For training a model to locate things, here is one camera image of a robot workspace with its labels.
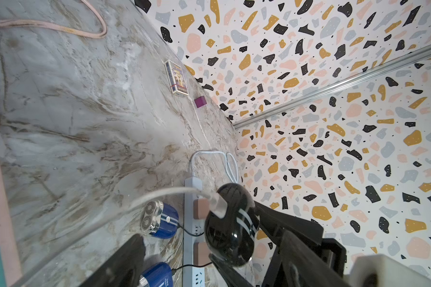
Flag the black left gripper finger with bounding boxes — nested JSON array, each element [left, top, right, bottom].
[[80, 234, 146, 287]]

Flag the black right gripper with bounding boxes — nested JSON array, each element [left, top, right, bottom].
[[209, 202, 349, 287]]

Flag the pink plug lower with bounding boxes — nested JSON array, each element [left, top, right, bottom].
[[193, 242, 211, 266]]

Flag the pink plug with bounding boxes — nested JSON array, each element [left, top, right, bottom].
[[193, 198, 210, 220], [193, 242, 211, 266]]

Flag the white power strip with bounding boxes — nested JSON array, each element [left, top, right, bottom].
[[182, 194, 205, 287]]

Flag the pink plug upper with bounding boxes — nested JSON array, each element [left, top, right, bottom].
[[193, 198, 210, 220]]

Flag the purple cube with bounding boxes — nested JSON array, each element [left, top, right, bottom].
[[194, 96, 207, 108]]

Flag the playing card box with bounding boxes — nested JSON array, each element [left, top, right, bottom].
[[164, 61, 189, 97]]

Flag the white power strip cable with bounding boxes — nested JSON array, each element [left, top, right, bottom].
[[188, 149, 240, 184]]

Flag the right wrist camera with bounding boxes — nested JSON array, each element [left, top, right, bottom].
[[344, 254, 431, 287]]

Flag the aluminium corner post right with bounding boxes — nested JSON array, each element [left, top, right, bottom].
[[233, 45, 431, 129]]

